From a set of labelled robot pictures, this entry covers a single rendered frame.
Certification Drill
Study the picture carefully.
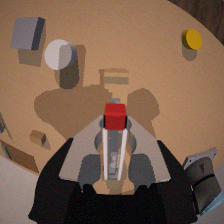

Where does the red cube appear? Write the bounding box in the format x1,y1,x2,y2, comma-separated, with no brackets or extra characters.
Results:
105,103,126,130

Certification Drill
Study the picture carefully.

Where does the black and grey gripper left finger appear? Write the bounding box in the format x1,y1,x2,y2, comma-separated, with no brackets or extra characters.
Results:
28,113,105,222

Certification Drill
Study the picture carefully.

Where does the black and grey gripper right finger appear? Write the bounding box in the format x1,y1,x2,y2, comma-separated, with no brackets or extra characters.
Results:
125,114,198,224

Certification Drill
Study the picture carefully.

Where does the yellow short cylinder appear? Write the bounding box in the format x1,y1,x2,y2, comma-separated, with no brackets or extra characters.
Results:
182,29,202,50

